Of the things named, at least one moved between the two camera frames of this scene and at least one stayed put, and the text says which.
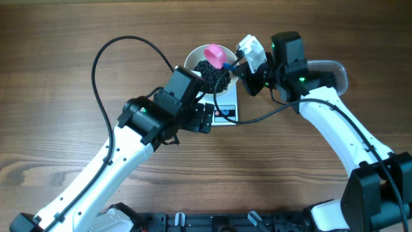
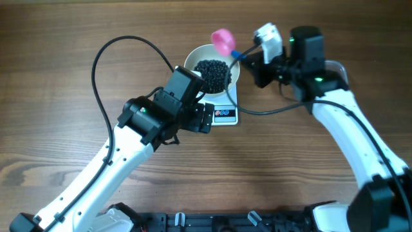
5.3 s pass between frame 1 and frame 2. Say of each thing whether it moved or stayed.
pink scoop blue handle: moved
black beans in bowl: stayed
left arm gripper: stayed
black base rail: stayed
